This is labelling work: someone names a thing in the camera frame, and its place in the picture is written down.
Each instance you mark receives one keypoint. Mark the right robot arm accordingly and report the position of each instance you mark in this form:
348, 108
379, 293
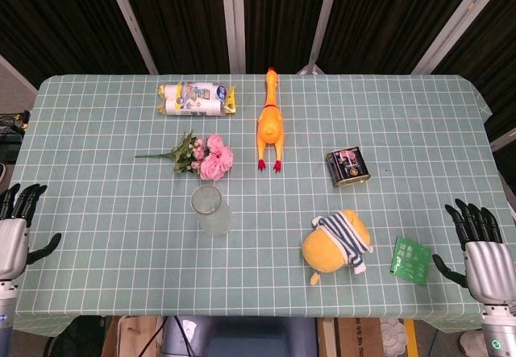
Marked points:
500, 329

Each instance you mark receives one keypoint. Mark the wooden board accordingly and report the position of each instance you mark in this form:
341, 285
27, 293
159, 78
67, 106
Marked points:
133, 336

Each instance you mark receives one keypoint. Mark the white snack package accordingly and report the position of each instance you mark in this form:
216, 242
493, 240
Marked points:
195, 99

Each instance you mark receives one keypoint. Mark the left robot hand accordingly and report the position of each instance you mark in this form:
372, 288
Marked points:
12, 240

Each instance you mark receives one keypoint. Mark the pale pink cloth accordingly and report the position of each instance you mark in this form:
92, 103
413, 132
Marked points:
393, 336

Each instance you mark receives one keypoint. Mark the dark metal tin can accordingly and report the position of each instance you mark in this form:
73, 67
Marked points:
348, 167

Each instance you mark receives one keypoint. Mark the green tea packet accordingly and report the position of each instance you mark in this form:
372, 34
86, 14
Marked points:
411, 261

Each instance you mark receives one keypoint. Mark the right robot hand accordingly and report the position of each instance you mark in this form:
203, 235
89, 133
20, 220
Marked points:
481, 264

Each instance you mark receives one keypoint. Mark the white shoe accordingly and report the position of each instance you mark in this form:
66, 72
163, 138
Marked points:
469, 343

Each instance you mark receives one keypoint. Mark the yellow striped plush toy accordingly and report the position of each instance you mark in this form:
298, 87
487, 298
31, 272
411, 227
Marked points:
336, 246

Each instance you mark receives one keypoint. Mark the orange rubber chicken toy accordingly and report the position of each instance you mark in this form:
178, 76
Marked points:
271, 121

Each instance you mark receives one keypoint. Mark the green checkered tablecloth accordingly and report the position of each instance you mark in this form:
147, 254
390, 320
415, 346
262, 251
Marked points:
258, 196

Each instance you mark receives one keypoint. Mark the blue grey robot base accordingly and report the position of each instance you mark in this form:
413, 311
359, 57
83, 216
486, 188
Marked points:
242, 336

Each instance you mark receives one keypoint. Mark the brown cardboard box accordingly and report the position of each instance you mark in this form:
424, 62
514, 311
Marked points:
356, 337

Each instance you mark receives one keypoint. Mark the pink artificial rose bouquet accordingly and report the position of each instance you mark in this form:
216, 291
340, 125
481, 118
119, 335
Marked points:
201, 155

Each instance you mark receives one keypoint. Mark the clear glass cup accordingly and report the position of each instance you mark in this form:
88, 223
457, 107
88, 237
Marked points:
211, 212

